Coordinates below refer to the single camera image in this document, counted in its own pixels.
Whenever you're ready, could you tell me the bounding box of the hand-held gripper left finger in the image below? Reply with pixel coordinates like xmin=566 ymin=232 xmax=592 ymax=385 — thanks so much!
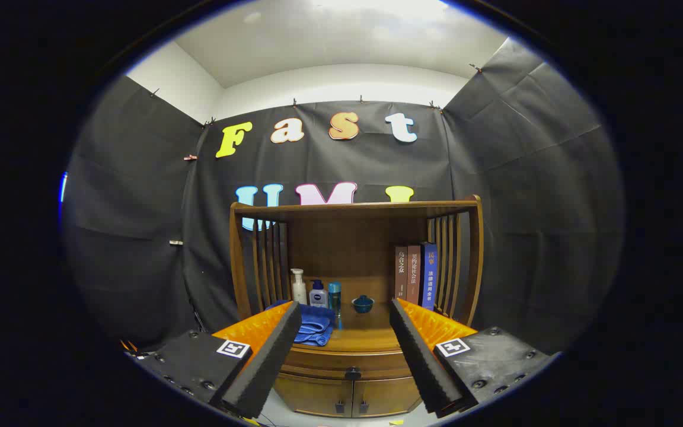
xmin=131 ymin=301 xmax=302 ymax=420

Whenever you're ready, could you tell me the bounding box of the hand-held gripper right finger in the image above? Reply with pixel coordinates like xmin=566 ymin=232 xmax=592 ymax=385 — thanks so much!
xmin=389 ymin=298 xmax=558 ymax=418

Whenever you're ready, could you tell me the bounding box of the wooden drawer with black knob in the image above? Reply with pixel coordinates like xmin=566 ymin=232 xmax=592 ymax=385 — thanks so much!
xmin=281 ymin=346 xmax=423 ymax=381

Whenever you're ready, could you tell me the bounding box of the wooden cabinet door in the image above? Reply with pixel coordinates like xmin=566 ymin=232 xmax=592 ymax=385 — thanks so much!
xmin=273 ymin=374 xmax=354 ymax=418
xmin=352 ymin=377 xmax=423 ymax=418

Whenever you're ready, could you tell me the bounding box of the wooden countertop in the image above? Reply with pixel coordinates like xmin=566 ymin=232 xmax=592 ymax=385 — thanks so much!
xmin=267 ymin=301 xmax=414 ymax=355

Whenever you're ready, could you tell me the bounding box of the wooden cabinet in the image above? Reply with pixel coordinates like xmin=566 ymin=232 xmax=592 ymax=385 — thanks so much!
xmin=229 ymin=196 xmax=484 ymax=419

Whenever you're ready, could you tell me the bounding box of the folded blue towel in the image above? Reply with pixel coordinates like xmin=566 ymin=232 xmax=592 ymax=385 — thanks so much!
xmin=264 ymin=301 xmax=336 ymax=348

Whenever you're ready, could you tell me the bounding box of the white pump bottle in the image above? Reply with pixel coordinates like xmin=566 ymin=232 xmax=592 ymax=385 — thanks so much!
xmin=291 ymin=268 xmax=308 ymax=305

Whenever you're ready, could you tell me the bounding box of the blue book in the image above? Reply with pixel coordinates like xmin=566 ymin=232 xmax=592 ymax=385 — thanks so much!
xmin=420 ymin=242 xmax=438 ymax=311

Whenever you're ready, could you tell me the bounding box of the light brown book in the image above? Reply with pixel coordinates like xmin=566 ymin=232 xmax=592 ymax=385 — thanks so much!
xmin=407 ymin=245 xmax=422 ymax=306

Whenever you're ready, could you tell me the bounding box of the dark brown book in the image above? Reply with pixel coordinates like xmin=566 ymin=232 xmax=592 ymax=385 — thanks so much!
xmin=394 ymin=246 xmax=408 ymax=301

